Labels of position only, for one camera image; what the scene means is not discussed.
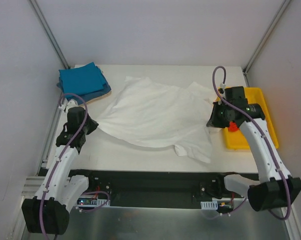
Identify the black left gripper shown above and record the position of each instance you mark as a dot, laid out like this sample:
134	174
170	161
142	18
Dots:
91	125

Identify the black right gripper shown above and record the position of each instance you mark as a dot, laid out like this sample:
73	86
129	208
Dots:
214	118

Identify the white t shirt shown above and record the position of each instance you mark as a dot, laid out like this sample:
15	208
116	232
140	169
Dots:
153	115

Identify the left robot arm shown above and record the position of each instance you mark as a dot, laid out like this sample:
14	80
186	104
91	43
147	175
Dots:
48	211

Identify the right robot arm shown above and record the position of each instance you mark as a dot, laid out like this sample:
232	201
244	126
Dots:
275	188

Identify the orange t shirt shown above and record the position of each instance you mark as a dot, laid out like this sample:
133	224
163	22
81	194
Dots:
233	127

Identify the beige folded t shirt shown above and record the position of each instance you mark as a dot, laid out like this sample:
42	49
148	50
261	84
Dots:
90	98

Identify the blue folded t shirt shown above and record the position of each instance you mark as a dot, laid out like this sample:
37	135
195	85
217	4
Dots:
102	79

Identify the teal folded t shirt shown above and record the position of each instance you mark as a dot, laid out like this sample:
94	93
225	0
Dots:
82	80

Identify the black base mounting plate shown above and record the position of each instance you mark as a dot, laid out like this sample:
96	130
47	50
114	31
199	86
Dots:
142	189

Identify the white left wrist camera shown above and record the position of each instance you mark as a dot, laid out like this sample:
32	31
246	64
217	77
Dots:
67	105

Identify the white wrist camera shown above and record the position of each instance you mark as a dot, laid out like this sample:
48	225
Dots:
67	105
222	88

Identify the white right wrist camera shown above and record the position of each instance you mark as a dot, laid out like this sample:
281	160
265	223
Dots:
222	88

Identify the right aluminium frame post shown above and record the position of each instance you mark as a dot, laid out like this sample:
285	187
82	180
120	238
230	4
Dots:
267	34

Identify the aluminium frame post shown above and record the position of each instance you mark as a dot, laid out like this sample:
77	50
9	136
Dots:
48	32
267	34

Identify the white slotted cable duct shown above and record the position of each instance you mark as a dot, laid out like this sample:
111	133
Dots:
209	205

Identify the left aluminium frame post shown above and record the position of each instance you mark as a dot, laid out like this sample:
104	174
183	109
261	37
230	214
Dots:
48	32

